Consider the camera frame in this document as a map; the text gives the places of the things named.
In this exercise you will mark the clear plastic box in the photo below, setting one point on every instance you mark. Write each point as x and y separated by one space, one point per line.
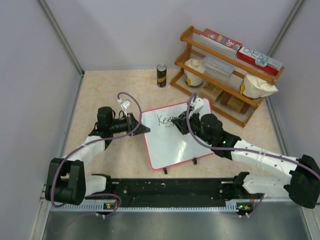
218 65

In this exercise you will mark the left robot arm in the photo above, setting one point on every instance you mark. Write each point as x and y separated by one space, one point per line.
67 182

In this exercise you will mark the dark brown box on rack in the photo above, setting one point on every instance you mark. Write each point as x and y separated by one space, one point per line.
234 103

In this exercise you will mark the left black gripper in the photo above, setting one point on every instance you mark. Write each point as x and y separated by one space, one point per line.
131 123

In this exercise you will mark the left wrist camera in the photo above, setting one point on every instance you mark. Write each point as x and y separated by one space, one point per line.
124 104

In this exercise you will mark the cream cloth bag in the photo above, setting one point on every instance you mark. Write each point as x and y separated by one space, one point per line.
254 87

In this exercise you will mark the red box with 3D print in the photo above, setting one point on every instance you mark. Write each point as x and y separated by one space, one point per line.
220 43

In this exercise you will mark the brown cardboard packet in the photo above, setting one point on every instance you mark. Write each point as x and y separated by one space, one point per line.
211 91

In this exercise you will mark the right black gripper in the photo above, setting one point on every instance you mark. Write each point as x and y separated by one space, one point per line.
181 123

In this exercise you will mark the pink framed whiteboard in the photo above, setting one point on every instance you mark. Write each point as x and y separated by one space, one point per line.
166 146

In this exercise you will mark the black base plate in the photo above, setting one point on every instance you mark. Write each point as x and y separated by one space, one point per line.
177 192

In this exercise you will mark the grey cable duct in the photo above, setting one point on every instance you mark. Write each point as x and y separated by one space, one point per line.
108 206

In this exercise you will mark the red white foil box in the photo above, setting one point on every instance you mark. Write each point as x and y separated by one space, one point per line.
260 61

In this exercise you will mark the wooden two tier rack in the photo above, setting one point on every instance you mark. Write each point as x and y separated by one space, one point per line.
193 75

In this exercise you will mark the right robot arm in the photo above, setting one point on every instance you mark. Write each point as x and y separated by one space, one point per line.
297 178

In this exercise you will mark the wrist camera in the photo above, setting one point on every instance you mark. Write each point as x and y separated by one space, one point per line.
124 104
196 106

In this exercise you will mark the black drink can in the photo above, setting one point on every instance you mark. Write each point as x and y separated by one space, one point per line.
161 71

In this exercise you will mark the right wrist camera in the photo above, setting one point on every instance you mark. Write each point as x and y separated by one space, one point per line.
196 106

